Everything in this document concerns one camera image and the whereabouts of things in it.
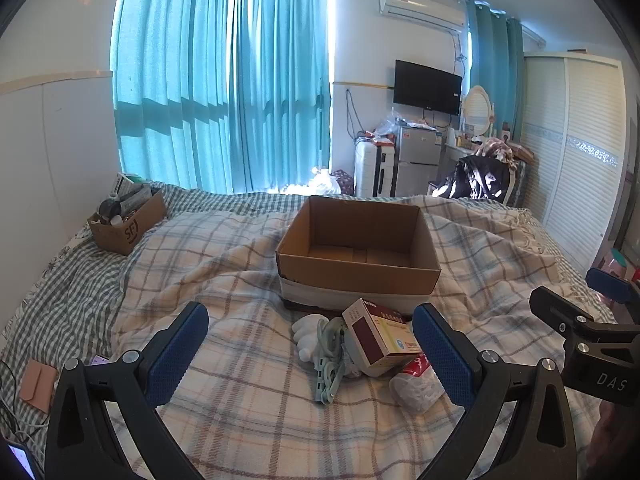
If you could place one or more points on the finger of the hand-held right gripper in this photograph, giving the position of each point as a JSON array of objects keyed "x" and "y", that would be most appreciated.
[
  {"x": 610, "y": 285},
  {"x": 557, "y": 307}
]

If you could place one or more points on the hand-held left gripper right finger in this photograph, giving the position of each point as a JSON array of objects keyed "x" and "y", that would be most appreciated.
[{"x": 445, "y": 360}]

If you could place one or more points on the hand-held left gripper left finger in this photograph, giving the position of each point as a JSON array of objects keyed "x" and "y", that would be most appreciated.
[{"x": 177, "y": 355}]

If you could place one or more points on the white and red plastic packet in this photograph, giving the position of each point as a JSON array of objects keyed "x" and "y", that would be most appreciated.
[{"x": 415, "y": 390}]

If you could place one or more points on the red and white medicine box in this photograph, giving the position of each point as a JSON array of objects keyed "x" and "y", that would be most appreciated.
[{"x": 377, "y": 340}]

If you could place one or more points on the large cardboard box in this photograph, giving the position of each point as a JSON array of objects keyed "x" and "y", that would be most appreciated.
[{"x": 350, "y": 280}]

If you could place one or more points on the white glove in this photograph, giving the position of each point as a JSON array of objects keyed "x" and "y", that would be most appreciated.
[{"x": 307, "y": 337}]

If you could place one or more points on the person's right forearm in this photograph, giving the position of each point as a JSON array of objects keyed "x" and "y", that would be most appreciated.
[{"x": 617, "y": 445}]

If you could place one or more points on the pink plastic container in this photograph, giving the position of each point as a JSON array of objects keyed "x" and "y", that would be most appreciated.
[{"x": 617, "y": 262}]

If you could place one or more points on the small phone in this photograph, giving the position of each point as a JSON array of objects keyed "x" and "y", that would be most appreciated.
[{"x": 100, "y": 360}]

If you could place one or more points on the beige plaid blanket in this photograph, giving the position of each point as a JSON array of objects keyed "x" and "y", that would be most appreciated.
[{"x": 240, "y": 410}]

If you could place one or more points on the green gingham bed sheet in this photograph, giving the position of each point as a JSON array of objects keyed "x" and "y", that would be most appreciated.
[{"x": 65, "y": 300}]

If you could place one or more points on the white slatted wardrobe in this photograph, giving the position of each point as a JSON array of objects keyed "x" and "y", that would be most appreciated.
[{"x": 575, "y": 160}]

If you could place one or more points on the small cardboard box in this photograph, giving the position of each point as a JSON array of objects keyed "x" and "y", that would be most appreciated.
[{"x": 125, "y": 232}]

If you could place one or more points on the pink wallet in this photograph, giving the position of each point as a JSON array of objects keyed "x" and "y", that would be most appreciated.
[{"x": 40, "y": 385}]

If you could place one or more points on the dark clothing on chair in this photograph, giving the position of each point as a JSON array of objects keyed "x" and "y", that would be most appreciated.
[{"x": 475, "y": 177}]

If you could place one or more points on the black round object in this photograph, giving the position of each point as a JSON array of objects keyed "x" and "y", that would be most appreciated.
[{"x": 109, "y": 207}]

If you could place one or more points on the floral patterned cloth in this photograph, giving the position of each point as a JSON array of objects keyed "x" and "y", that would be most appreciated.
[{"x": 495, "y": 150}]

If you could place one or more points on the green and white carton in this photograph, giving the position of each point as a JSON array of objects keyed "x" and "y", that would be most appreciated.
[{"x": 129, "y": 182}]

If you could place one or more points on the white dressing table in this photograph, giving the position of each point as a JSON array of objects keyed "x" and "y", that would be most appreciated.
[{"x": 457, "y": 152}]

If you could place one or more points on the phone with lit screen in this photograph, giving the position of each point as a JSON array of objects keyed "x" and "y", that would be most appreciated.
[{"x": 21, "y": 462}]

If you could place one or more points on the silver mini fridge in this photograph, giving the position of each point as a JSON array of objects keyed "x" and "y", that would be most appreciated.
[{"x": 417, "y": 160}]

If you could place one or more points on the white suitcase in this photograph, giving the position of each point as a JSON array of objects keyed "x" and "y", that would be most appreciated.
[{"x": 372, "y": 167}]

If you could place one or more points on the dark patterned bag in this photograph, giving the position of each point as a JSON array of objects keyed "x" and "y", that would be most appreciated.
[{"x": 345, "y": 180}]

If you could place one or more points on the oval white mirror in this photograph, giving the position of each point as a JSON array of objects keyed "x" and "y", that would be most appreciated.
[{"x": 477, "y": 110}]

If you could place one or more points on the white plastic bag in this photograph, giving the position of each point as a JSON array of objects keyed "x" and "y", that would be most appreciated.
[{"x": 322, "y": 182}]

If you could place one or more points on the narrow teal curtain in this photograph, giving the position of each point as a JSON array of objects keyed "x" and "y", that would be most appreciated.
[{"x": 492, "y": 75}]

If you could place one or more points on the clear plastic bag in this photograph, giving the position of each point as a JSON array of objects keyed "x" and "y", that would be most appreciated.
[{"x": 386, "y": 125}]

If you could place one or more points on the wide teal curtain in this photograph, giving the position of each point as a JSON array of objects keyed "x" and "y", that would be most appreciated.
[{"x": 170, "y": 85}]

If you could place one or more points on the white air conditioner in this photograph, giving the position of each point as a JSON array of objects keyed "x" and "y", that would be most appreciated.
[{"x": 420, "y": 7}]

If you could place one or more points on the black wall television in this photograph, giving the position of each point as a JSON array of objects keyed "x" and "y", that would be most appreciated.
[{"x": 425, "y": 87}]

